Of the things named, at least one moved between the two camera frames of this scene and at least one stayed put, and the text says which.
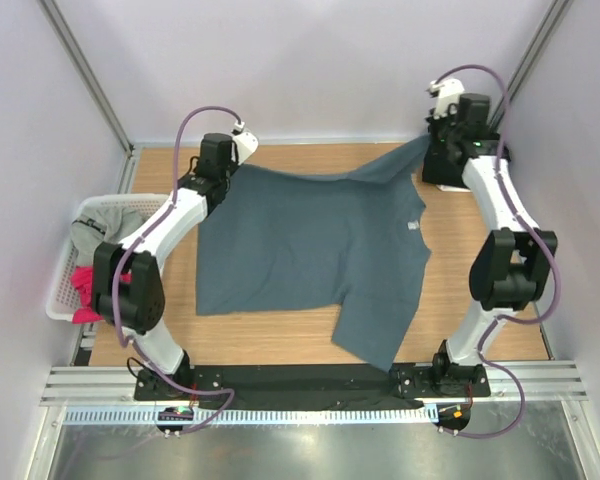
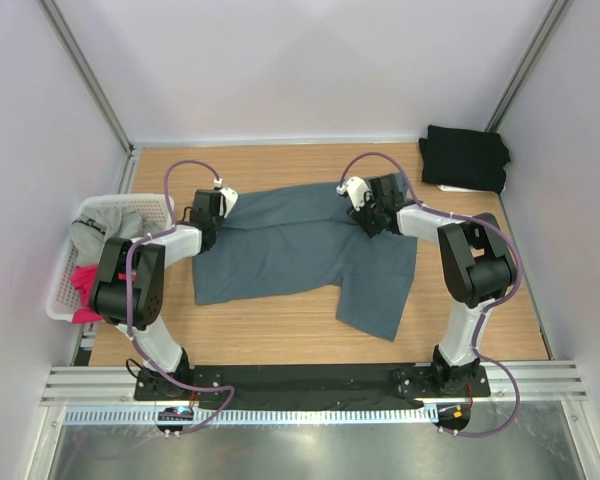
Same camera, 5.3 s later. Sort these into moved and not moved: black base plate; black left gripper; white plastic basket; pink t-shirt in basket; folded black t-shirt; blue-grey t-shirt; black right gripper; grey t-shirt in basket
Moved: black left gripper; blue-grey t-shirt; black right gripper
Not moved: folded black t-shirt; pink t-shirt in basket; grey t-shirt in basket; black base plate; white plastic basket
